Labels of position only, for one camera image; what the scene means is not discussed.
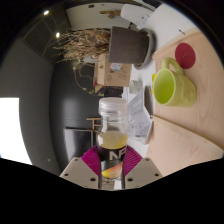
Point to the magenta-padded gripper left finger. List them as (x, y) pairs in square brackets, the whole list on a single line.
[(77, 170)]

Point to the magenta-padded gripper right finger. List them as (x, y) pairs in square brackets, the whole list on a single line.
[(145, 170)]

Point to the clear drink bottle white cap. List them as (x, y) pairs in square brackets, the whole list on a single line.
[(112, 140)]

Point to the dark low cabinet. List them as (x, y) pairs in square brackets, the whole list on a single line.
[(78, 141)]

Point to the wooden stool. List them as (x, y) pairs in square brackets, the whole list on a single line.
[(95, 123)]

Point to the printed white paper sheet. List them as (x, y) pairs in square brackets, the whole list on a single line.
[(137, 120)]

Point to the small clear glass jar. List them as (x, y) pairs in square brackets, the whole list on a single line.
[(135, 86)]

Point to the lime green mug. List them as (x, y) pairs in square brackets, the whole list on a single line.
[(171, 87)]

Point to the brown cardboard box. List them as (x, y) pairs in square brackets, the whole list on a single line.
[(115, 74)]

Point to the flat round red coaster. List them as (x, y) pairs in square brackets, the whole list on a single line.
[(185, 55)]

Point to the dark grey plant pot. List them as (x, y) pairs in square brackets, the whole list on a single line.
[(128, 46)]

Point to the dried brown branch plant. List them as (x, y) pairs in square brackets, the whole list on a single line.
[(83, 43)]

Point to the round ceiling light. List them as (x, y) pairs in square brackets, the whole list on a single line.
[(46, 12), (57, 34)]

